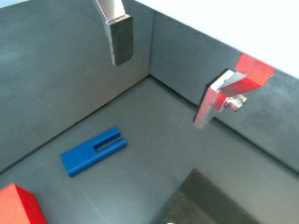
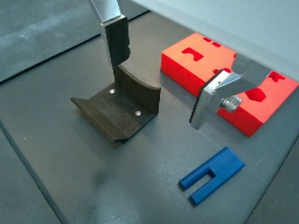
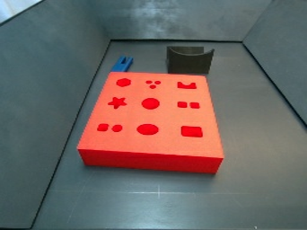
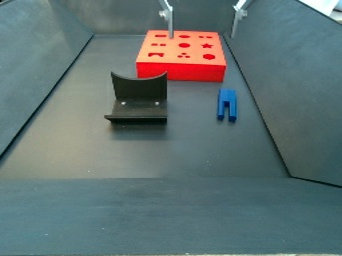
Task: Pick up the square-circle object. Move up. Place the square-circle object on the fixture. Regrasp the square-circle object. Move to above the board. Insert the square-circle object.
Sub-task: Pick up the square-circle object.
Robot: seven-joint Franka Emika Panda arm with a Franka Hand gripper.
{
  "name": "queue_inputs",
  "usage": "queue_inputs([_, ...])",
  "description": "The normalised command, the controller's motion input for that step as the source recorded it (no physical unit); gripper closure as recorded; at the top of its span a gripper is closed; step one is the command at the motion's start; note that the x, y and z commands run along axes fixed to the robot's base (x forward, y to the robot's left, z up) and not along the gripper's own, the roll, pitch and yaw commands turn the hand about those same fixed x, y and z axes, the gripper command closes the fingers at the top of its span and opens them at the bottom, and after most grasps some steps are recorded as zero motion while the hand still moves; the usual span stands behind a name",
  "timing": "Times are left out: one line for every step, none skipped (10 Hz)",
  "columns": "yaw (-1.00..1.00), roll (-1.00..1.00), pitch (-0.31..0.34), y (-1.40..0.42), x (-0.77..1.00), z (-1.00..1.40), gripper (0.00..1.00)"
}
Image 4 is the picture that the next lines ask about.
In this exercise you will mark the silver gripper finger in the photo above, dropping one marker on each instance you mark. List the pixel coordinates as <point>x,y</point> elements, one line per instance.
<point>165,13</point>
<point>240,13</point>

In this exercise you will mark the blue two-pronged peg object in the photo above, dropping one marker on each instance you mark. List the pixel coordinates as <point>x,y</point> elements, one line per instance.
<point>227,104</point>

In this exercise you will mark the red fixture block with holes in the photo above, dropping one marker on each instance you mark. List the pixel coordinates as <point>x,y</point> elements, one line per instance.
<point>189,57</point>

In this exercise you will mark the black curved regrasp stand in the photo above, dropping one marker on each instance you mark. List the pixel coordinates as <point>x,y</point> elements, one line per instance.
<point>140,99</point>

